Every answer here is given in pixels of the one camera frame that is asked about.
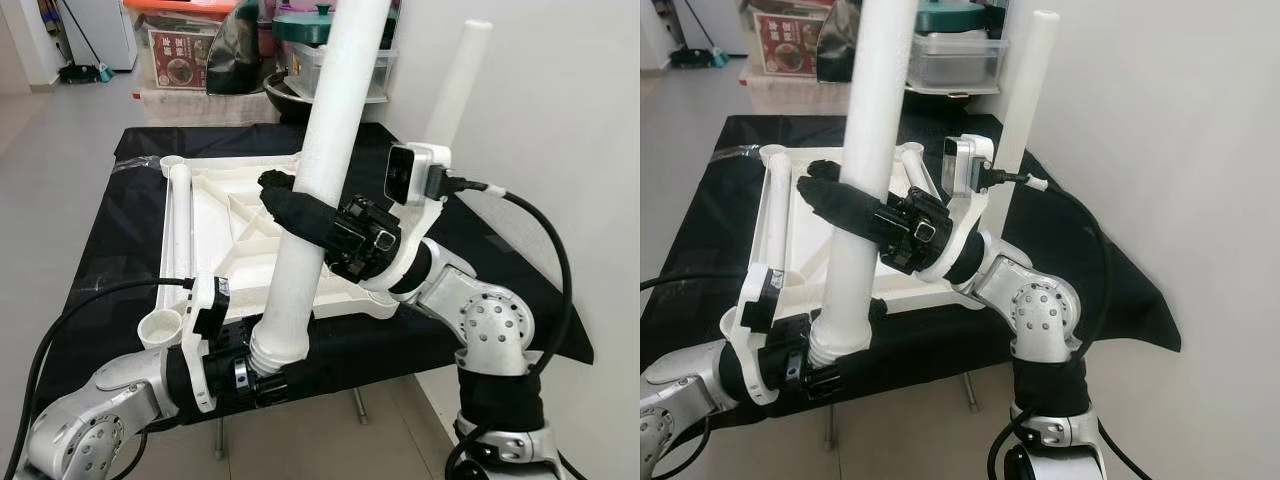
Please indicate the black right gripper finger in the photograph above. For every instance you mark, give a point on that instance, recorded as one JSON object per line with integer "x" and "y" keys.
{"x": 277, "y": 183}
{"x": 820, "y": 203}
{"x": 305, "y": 222}
{"x": 828, "y": 173}

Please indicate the white plastic table top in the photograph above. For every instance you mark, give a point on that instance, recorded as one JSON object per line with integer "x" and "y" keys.
{"x": 225, "y": 215}
{"x": 790, "y": 250}

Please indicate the grey metal table leg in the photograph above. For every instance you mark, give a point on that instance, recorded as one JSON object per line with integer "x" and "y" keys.
{"x": 358, "y": 405}
{"x": 828, "y": 428}
{"x": 219, "y": 440}
{"x": 968, "y": 392}

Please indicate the black round wok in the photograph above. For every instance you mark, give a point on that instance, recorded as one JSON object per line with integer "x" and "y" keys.
{"x": 290, "y": 105}
{"x": 950, "y": 94}

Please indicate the clear adhesive tape strip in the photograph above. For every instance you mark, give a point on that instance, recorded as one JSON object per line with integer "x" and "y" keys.
{"x": 740, "y": 155}
{"x": 140, "y": 167}

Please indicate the clear plastic container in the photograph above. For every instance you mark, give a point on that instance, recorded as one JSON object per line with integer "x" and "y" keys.
{"x": 305, "y": 70}
{"x": 955, "y": 62}

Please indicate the black table cloth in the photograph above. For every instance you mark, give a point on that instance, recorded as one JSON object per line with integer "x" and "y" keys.
{"x": 110, "y": 230}
{"x": 700, "y": 220}

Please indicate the black bag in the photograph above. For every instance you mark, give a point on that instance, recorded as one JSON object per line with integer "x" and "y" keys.
{"x": 235, "y": 55}
{"x": 835, "y": 45}

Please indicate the storage box with red print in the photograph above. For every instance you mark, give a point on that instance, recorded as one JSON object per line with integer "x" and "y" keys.
{"x": 180, "y": 60}
{"x": 790, "y": 50}

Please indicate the green floor mop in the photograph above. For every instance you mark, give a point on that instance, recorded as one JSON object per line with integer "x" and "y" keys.
{"x": 700, "y": 58}
{"x": 80, "y": 72}

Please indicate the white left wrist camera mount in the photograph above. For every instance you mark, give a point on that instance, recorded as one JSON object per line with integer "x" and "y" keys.
{"x": 738, "y": 345}
{"x": 205, "y": 295}

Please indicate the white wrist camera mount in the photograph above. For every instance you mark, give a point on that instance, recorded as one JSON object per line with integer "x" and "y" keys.
{"x": 432, "y": 185}
{"x": 738, "y": 345}
{"x": 205, "y": 295}
{"x": 980, "y": 165}

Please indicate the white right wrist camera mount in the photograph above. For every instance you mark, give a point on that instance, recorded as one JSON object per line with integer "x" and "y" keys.
{"x": 432, "y": 185}
{"x": 980, "y": 165}

